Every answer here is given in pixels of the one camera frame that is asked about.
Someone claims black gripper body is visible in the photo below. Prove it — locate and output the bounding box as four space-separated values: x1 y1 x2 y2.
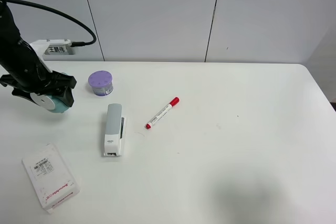
1 42 77 95

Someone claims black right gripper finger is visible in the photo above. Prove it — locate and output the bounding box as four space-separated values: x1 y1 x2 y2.
12 89 32 101

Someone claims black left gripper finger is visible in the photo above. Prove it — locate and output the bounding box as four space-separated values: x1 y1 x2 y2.
58 87 74 108

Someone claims teal electric pencil sharpener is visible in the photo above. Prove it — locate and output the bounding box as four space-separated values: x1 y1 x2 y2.
29 73 72 114

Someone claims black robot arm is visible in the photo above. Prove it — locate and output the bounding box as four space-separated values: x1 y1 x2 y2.
1 0 77 113

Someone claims white grey stapler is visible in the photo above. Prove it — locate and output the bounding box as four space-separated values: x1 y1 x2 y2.
103 103 127 156

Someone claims purple lidded round container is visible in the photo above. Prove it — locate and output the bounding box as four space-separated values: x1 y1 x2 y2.
88 70 113 96

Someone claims white staples box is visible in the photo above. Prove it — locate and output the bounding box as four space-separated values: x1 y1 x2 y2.
22 143 80 213

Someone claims red capped whiteboard marker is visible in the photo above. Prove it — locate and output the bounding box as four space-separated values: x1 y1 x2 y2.
145 97 180 130

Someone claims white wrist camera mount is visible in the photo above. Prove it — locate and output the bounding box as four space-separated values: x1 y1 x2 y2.
29 39 76 59

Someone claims black cable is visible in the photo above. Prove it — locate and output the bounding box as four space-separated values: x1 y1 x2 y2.
0 0 97 48

